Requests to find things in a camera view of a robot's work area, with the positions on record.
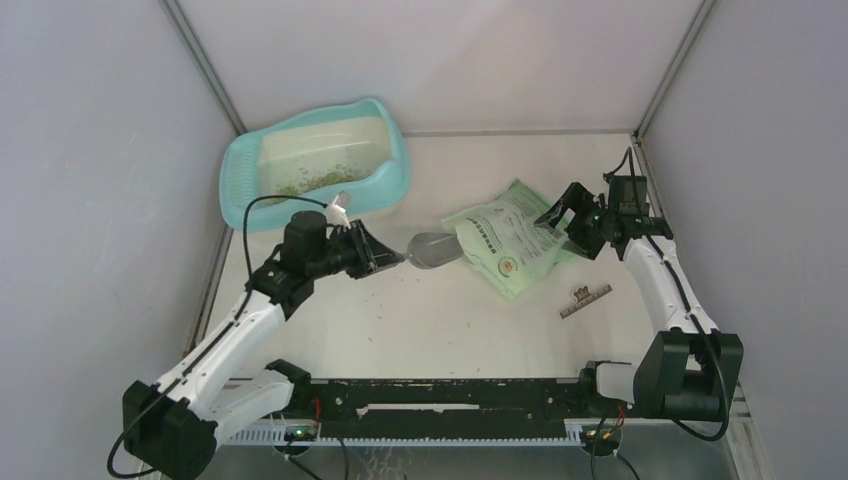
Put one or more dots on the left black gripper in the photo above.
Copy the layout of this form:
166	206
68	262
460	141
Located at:
371	255

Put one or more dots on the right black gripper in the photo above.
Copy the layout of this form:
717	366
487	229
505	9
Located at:
579	199

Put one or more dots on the green cat litter bag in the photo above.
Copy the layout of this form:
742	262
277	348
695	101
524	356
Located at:
500	241

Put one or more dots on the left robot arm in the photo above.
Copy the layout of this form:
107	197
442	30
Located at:
176	424

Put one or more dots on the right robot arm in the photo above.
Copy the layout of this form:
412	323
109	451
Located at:
690	370

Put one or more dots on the green litter pellets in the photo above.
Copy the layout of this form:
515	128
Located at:
306	181

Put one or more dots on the teal plastic litter box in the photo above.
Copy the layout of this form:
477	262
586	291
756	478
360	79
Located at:
361	135

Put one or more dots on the torn brown bag strip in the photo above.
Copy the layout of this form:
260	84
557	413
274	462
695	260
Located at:
584	296

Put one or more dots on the black mounting base bar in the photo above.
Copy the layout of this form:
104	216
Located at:
449	409

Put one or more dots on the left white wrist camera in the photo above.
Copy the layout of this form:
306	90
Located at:
336	210

